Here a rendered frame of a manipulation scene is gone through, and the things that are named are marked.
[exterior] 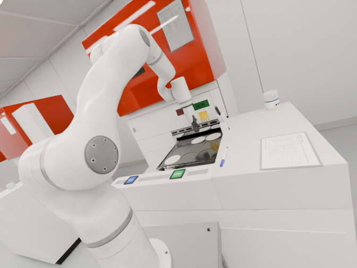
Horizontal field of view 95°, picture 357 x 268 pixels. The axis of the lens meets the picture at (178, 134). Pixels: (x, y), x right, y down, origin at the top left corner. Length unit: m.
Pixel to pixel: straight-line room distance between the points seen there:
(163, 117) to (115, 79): 0.82
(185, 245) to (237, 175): 0.26
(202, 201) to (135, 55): 0.55
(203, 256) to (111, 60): 0.58
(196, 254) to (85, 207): 0.31
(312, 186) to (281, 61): 2.14
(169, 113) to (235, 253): 0.90
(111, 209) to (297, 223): 0.55
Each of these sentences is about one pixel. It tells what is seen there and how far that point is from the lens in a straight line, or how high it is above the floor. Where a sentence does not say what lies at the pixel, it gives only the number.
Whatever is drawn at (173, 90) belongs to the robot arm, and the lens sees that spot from 0.95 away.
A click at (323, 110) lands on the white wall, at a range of 2.84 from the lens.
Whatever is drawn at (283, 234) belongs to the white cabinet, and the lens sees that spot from 0.73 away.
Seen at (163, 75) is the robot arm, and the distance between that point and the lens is 0.83.
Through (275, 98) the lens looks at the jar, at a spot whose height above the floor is 1.03.
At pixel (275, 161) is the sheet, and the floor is 0.97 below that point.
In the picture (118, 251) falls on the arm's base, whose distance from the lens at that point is 0.45.
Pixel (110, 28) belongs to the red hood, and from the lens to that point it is 1.33.
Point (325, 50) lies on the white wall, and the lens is 2.70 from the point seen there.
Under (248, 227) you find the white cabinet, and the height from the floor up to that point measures 0.74.
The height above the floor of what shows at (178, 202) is 0.86.
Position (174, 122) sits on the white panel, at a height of 1.04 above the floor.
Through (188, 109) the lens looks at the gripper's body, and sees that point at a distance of 0.94.
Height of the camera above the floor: 1.29
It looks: 16 degrees down
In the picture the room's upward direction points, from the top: 23 degrees counter-clockwise
